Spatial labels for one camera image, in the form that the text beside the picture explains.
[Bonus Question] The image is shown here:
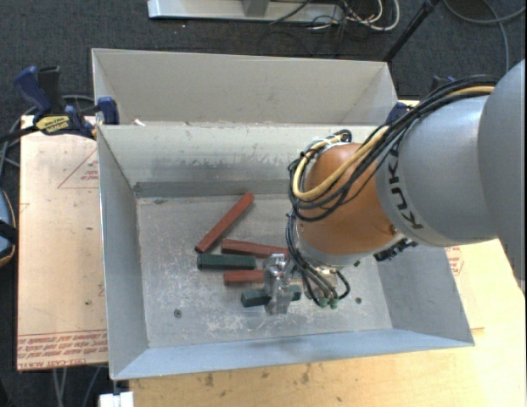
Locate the grey metal bin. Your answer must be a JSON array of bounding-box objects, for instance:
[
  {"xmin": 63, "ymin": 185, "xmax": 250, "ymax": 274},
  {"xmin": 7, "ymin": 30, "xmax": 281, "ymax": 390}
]
[{"xmin": 91, "ymin": 47, "xmax": 475, "ymax": 381}]

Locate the dark green block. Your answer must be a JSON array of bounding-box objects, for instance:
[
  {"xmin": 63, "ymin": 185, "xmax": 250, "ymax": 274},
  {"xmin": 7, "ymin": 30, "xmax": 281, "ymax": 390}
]
[
  {"xmin": 240, "ymin": 287, "xmax": 302, "ymax": 309},
  {"xmin": 196, "ymin": 253, "xmax": 258, "ymax": 271}
]

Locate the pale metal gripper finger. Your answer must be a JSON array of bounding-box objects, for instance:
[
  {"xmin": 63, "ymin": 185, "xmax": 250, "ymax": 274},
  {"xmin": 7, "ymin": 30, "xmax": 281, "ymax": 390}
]
[
  {"xmin": 265, "ymin": 288, "xmax": 293, "ymax": 316},
  {"xmin": 262, "ymin": 253, "xmax": 292, "ymax": 290}
]

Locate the brown cardboard board red print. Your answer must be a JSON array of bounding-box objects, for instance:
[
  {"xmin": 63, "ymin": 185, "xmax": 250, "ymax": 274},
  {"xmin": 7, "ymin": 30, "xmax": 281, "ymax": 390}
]
[{"xmin": 15, "ymin": 114, "xmax": 109, "ymax": 372}]

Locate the black cylinder on white bracket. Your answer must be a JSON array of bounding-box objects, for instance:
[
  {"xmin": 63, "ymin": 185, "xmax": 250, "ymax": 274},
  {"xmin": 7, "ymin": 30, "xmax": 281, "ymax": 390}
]
[{"xmin": 373, "ymin": 237, "xmax": 419, "ymax": 263}]

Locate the red-brown flat block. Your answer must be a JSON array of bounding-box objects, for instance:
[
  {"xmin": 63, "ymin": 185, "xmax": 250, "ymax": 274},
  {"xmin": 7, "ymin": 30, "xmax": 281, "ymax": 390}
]
[
  {"xmin": 222, "ymin": 269, "xmax": 266, "ymax": 287},
  {"xmin": 193, "ymin": 192, "xmax": 255, "ymax": 254},
  {"xmin": 220, "ymin": 238, "xmax": 290, "ymax": 259}
]

